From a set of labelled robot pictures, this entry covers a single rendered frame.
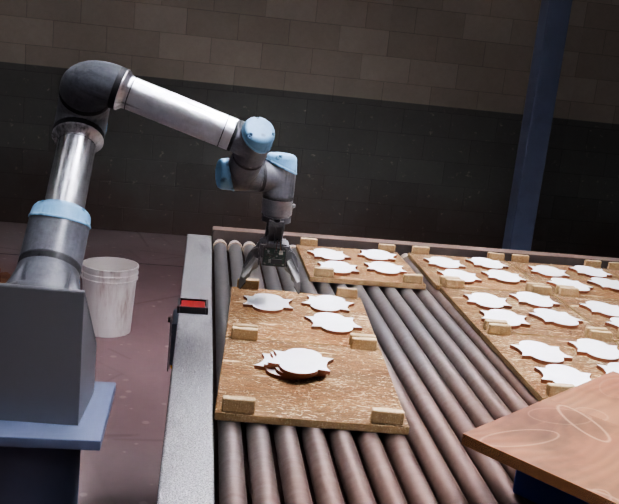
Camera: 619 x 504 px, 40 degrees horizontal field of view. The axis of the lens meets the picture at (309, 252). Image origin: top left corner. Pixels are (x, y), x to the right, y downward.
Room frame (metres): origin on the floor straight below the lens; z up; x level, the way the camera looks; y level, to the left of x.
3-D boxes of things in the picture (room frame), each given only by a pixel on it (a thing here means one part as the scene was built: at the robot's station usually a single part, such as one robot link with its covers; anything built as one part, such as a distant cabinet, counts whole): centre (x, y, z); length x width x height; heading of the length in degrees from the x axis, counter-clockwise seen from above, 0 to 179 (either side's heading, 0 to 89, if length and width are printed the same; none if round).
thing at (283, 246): (2.06, 0.09, 1.11); 0.09 x 0.08 x 0.12; 4
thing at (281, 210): (2.07, 0.09, 1.19); 0.08 x 0.08 x 0.05
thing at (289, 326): (2.04, 0.01, 0.93); 0.41 x 0.35 x 0.02; 4
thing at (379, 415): (1.44, -0.17, 0.95); 0.06 x 0.02 x 0.03; 94
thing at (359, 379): (1.63, -0.02, 0.93); 0.41 x 0.35 x 0.02; 4
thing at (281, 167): (2.06, 0.09, 1.27); 0.09 x 0.08 x 0.11; 111
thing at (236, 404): (1.42, 0.10, 0.95); 0.06 x 0.02 x 0.03; 94
